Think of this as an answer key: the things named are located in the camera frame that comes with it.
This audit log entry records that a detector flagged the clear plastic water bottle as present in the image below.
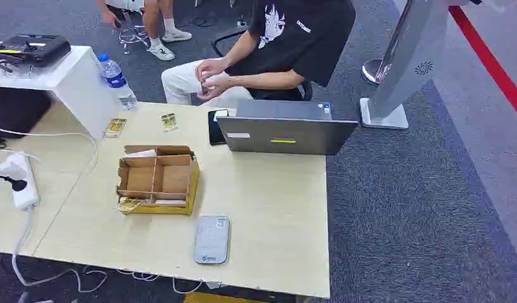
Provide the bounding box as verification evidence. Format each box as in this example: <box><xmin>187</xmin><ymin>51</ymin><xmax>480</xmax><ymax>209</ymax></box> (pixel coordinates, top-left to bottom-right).
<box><xmin>97</xmin><ymin>52</ymin><xmax>138</xmax><ymax>111</ymax></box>

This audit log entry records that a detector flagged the wooden compartment card box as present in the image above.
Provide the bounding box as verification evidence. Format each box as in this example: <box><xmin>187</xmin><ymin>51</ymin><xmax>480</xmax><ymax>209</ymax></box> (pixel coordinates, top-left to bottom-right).
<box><xmin>116</xmin><ymin>145</ymin><xmax>201</xmax><ymax>217</ymax></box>

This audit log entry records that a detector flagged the white power cable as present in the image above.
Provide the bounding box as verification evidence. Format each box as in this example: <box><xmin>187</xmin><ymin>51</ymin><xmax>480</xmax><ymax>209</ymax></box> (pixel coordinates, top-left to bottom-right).
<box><xmin>11</xmin><ymin>206</ymin><xmax>203</xmax><ymax>295</ymax></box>

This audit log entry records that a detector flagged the chrome stool base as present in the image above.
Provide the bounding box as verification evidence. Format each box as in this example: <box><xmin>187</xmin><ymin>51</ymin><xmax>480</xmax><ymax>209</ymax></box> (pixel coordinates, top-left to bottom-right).
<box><xmin>117</xmin><ymin>24</ymin><xmax>150</xmax><ymax>55</ymax></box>

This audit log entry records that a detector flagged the chrome stanchion base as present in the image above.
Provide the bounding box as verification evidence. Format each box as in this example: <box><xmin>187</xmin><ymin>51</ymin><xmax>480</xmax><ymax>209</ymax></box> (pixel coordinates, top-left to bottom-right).
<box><xmin>362</xmin><ymin>59</ymin><xmax>389</xmax><ymax>85</ymax></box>

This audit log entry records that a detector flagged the seated person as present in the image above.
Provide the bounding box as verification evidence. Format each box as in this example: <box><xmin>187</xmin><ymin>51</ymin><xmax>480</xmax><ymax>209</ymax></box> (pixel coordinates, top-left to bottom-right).
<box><xmin>161</xmin><ymin>0</ymin><xmax>357</xmax><ymax>109</ymax></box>

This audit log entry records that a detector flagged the gold card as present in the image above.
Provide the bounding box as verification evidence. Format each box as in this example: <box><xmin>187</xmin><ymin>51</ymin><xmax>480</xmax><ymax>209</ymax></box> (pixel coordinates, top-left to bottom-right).
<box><xmin>117</xmin><ymin>198</ymin><xmax>145</xmax><ymax>213</ymax></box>
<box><xmin>161</xmin><ymin>113</ymin><xmax>178</xmax><ymax>133</ymax></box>
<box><xmin>103</xmin><ymin>118</ymin><xmax>128</xmax><ymax>139</ymax></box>

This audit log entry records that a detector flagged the red barrier belt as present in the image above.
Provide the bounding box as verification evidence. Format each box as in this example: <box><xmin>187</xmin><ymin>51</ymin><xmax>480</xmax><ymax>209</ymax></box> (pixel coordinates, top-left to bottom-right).
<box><xmin>448</xmin><ymin>5</ymin><xmax>517</xmax><ymax>122</ymax></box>

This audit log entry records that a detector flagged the grey power bank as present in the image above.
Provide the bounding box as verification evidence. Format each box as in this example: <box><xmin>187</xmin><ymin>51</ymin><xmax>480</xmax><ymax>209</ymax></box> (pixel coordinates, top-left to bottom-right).
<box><xmin>193</xmin><ymin>215</ymin><xmax>232</xmax><ymax>266</ymax></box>

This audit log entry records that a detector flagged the grey kiosk stand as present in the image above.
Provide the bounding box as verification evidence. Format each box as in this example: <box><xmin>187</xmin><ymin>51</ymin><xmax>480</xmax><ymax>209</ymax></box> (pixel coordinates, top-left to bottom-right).
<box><xmin>359</xmin><ymin>0</ymin><xmax>453</xmax><ymax>130</ymax></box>

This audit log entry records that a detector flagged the white shelf stand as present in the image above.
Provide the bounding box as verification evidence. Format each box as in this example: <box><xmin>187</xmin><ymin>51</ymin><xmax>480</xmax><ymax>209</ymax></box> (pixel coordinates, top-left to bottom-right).
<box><xmin>0</xmin><ymin>45</ymin><xmax>122</xmax><ymax>140</ymax></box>

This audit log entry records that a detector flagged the black plug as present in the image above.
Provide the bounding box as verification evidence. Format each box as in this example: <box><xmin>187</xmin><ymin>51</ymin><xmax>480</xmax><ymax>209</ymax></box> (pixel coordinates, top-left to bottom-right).
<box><xmin>0</xmin><ymin>175</ymin><xmax>28</xmax><ymax>193</ymax></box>

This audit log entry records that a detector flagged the black smartphone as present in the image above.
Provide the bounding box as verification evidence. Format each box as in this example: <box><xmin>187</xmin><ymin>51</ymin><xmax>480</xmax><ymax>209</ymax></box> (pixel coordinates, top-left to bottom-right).
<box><xmin>207</xmin><ymin>109</ymin><xmax>230</xmax><ymax>146</ymax></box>

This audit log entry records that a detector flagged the black device case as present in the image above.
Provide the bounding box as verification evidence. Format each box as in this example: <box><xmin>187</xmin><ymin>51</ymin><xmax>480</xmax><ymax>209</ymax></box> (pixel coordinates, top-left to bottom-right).
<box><xmin>0</xmin><ymin>34</ymin><xmax>72</xmax><ymax>69</ymax></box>

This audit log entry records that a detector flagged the grey laptop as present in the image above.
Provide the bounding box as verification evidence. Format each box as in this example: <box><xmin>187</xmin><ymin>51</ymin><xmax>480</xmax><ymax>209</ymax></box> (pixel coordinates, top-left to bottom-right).
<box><xmin>216</xmin><ymin>99</ymin><xmax>359</xmax><ymax>157</ymax></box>

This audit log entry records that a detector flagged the white power strip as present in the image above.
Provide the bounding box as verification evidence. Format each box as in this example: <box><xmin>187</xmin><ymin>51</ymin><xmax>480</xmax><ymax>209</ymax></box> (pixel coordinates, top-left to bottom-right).
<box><xmin>0</xmin><ymin>152</ymin><xmax>40</xmax><ymax>211</ymax></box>

